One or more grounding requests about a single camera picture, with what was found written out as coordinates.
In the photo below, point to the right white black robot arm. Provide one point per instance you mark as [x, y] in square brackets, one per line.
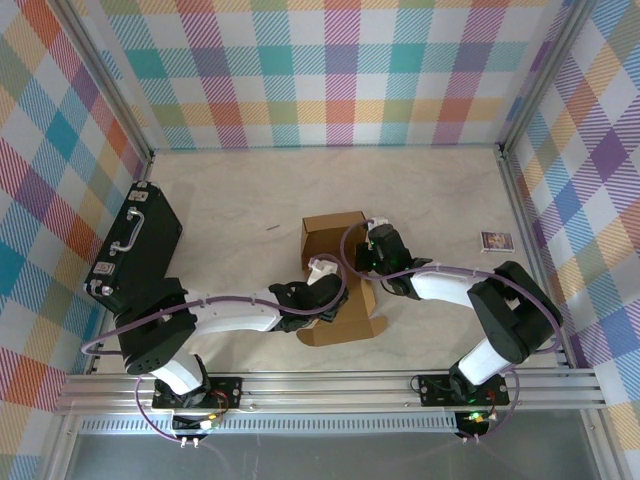
[515, 320]

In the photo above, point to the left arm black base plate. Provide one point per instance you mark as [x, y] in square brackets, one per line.
[225, 392]

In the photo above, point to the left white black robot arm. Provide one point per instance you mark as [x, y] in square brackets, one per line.
[155, 330]

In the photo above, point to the right aluminium frame post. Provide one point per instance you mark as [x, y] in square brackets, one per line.
[546, 75]

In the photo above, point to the black power connector block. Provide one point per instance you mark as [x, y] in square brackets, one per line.
[190, 425]
[472, 425]

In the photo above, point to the left aluminium frame post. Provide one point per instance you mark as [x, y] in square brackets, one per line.
[110, 87]

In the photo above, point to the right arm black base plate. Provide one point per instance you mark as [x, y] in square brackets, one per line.
[435, 390]

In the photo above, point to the aluminium frame post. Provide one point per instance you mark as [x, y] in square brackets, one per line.
[110, 87]
[546, 75]

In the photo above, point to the small purple printed card box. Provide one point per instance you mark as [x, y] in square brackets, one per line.
[497, 242]

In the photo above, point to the aluminium frame rail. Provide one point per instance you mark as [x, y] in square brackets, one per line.
[325, 392]

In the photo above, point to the brown cardboard folding box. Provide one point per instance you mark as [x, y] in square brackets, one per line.
[330, 240]

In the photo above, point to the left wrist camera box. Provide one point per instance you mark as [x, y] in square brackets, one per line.
[320, 267]

